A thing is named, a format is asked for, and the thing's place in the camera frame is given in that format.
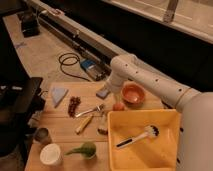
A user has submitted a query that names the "metal fork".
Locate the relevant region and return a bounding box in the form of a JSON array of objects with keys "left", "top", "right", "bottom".
[{"left": 75, "top": 104, "right": 105, "bottom": 118}]

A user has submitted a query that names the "long metal rail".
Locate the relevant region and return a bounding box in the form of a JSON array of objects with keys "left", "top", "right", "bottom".
[{"left": 23, "top": 0, "right": 134, "bottom": 81}]

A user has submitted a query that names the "white round cup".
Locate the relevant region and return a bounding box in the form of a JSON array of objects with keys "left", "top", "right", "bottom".
[{"left": 40, "top": 143, "right": 63, "bottom": 166}]

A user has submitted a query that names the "white dish brush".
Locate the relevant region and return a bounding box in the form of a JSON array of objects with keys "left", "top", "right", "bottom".
[{"left": 116, "top": 125, "right": 159, "bottom": 148}]

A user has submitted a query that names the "blue grey electronic box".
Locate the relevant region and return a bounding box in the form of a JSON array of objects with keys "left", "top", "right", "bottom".
[{"left": 80, "top": 59, "right": 106, "bottom": 81}]

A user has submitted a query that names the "metal cup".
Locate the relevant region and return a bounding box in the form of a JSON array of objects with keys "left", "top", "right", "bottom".
[{"left": 34, "top": 128, "right": 52, "bottom": 145}]

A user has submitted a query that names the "brown white eraser block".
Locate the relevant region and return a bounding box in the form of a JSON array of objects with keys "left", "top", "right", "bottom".
[{"left": 97, "top": 114, "right": 109, "bottom": 136}]

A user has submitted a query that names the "light blue folded cloth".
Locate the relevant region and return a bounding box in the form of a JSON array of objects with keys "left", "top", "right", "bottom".
[{"left": 51, "top": 87, "right": 68, "bottom": 107}]

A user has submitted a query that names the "yellow plastic bin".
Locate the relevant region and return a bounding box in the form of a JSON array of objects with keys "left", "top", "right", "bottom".
[{"left": 108, "top": 109, "right": 181, "bottom": 171}]

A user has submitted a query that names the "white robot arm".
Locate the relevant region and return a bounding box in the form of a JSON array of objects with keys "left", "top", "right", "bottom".
[{"left": 105, "top": 54, "right": 213, "bottom": 171}]

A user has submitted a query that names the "black coiled cable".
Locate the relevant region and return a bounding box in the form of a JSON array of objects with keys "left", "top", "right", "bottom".
[{"left": 58, "top": 52, "right": 93, "bottom": 82}]

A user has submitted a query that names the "black chair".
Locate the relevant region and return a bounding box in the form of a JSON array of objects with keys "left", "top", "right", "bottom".
[{"left": 0, "top": 18, "right": 44, "bottom": 157}]

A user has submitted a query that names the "yellow banana toy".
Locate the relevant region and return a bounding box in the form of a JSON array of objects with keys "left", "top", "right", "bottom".
[{"left": 75, "top": 114, "right": 93, "bottom": 135}]

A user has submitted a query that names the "orange bowl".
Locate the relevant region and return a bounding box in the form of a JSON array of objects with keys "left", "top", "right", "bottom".
[{"left": 121, "top": 83, "right": 145, "bottom": 105}]

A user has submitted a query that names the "black box device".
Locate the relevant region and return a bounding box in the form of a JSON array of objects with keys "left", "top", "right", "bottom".
[{"left": 17, "top": 11, "right": 40, "bottom": 37}]

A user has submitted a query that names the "small orange fruit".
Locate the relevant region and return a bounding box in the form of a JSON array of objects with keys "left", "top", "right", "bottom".
[{"left": 112, "top": 102, "right": 125, "bottom": 111}]

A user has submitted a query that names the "blue sponge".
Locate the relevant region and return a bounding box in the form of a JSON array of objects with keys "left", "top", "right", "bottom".
[{"left": 96, "top": 88, "right": 110, "bottom": 99}]

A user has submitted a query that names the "dark red grape bunch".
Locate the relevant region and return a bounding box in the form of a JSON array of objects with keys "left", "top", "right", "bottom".
[{"left": 68, "top": 96, "right": 81, "bottom": 117}]

